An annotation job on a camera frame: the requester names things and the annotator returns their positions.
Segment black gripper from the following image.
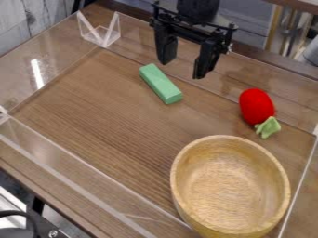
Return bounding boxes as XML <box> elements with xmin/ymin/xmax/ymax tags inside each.
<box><xmin>149</xmin><ymin>0</ymin><xmax>239</xmax><ymax>79</ymax></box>

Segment red plush strawberry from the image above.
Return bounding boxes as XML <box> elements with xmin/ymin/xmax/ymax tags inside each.
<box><xmin>237</xmin><ymin>88</ymin><xmax>280</xmax><ymax>139</ymax></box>

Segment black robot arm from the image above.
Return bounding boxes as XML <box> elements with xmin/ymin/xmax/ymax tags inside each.
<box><xmin>149</xmin><ymin>0</ymin><xmax>239</xmax><ymax>79</ymax></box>

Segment green rectangular block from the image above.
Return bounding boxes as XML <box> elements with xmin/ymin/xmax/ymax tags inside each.
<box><xmin>139</xmin><ymin>63</ymin><xmax>183</xmax><ymax>105</ymax></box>

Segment wooden oval bowl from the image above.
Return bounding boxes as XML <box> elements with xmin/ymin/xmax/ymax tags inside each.
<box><xmin>169</xmin><ymin>135</ymin><xmax>291</xmax><ymax>238</ymax></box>

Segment clear acrylic corner bracket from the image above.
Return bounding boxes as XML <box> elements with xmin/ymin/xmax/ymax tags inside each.
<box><xmin>76</xmin><ymin>11</ymin><xmax>120</xmax><ymax>48</ymax></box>

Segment clear acrylic tray wall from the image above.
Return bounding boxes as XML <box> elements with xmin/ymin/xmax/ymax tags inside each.
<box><xmin>0</xmin><ymin>106</ymin><xmax>191</xmax><ymax>238</ymax></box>

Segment black cable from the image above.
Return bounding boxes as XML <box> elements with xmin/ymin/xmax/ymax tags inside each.
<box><xmin>0</xmin><ymin>209</ymin><xmax>41</xmax><ymax>238</ymax></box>

